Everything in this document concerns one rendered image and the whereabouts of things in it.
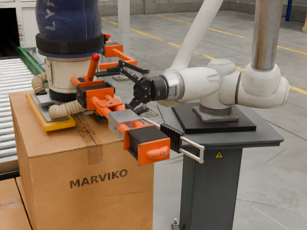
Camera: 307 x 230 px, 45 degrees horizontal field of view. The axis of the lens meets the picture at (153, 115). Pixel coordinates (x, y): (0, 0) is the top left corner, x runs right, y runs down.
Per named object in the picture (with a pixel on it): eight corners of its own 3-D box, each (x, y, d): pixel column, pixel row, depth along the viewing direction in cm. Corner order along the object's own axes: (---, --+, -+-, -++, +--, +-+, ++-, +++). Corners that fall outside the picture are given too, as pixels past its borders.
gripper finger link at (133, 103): (140, 89, 115) (142, 92, 116) (115, 115, 115) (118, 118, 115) (145, 93, 112) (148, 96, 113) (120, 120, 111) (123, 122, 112)
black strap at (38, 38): (30, 42, 131) (29, 30, 129) (93, 38, 141) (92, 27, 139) (44, 56, 112) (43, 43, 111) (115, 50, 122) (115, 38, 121)
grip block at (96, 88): (76, 101, 112) (75, 83, 110) (106, 97, 116) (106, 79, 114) (84, 111, 105) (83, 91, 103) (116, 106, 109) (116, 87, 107)
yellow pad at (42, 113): (25, 98, 143) (23, 86, 141) (51, 94, 147) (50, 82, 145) (44, 132, 115) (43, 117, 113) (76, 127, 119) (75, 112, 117)
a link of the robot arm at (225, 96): (204, 96, 189) (207, 54, 181) (240, 101, 183) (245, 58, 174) (194, 106, 175) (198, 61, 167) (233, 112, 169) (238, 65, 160)
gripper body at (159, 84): (167, 78, 112) (140, 81, 108) (166, 104, 115) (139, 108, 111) (156, 71, 118) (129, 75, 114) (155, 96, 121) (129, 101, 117)
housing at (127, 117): (107, 128, 94) (106, 112, 93) (131, 123, 97) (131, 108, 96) (117, 139, 89) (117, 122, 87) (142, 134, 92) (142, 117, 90)
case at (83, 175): (19, 174, 170) (8, 92, 155) (103, 158, 186) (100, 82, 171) (41, 264, 120) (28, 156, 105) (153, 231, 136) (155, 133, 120)
